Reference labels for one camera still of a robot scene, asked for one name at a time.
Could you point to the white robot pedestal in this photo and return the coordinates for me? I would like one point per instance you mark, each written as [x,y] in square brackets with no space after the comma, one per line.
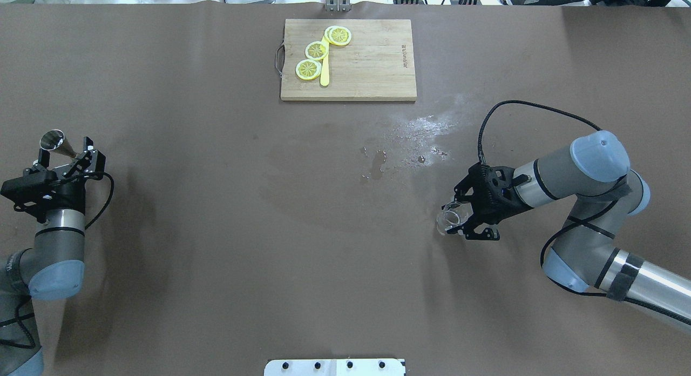
[345,366]

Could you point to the lemon slice near handle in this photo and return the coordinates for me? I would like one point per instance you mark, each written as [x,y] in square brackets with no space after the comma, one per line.
[308,69]

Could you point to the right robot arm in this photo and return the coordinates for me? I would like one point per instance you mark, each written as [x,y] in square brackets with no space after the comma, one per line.
[581,257]

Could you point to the clear glass cup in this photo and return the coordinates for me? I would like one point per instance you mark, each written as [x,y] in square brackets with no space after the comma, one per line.
[452,216]

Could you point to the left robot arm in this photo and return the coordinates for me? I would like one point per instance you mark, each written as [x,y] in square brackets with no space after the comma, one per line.
[52,269]

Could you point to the middle lemon slice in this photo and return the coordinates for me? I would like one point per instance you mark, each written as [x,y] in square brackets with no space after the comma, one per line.
[317,50]

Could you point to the wooden cutting board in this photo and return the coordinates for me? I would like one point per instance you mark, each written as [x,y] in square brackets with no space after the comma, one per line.
[377,65]

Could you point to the yellow plastic knife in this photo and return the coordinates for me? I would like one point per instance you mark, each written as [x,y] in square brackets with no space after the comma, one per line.
[324,78]

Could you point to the steel measuring jigger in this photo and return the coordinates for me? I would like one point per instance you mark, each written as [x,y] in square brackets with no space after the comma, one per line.
[55,141]

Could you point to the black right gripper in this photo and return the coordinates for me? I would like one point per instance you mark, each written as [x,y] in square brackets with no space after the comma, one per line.
[506,209]

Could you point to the far lemon slice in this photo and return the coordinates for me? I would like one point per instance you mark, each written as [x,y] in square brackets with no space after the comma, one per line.
[338,35]

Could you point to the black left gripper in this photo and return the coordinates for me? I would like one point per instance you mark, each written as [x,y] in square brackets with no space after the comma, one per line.
[68,192]

